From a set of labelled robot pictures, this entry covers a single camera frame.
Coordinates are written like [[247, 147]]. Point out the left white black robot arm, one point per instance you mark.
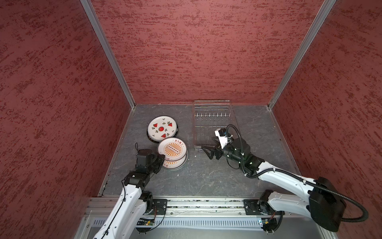
[[133, 201]]

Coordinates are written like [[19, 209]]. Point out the corner aluminium profile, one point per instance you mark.
[[91, 14], [313, 30]]

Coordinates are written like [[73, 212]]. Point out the brown leaf pattern plate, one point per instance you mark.
[[172, 148]]

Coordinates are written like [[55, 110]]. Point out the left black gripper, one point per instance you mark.
[[160, 158]]

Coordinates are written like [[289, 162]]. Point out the left small circuit board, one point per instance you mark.
[[146, 222]]

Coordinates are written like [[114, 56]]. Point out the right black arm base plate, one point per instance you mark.
[[253, 207]]

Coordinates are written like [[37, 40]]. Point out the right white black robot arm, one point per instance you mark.
[[314, 198]]

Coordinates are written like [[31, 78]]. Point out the orange sunburst plate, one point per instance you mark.
[[175, 165]]

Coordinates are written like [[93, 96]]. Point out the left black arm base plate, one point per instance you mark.
[[157, 207]]

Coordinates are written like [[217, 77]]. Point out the white slotted cable duct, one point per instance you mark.
[[207, 223]]

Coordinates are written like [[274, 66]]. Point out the strawberry pattern white plate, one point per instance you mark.
[[162, 128]]

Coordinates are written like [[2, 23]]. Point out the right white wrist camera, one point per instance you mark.
[[224, 137]]

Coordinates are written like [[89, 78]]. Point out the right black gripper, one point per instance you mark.
[[210, 156]]

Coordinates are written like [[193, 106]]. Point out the metal wire dish rack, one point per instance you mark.
[[210, 115]]

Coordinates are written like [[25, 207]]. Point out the aluminium mounting rail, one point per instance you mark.
[[231, 207]]

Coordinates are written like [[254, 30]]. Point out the right corner aluminium profile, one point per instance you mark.
[[313, 30]]

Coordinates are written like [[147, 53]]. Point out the right small circuit board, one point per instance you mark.
[[269, 223]]

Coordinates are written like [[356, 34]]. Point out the small circuit board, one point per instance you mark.
[[269, 223], [146, 222]]

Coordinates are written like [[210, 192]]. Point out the left corner aluminium profile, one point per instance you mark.
[[91, 14]]

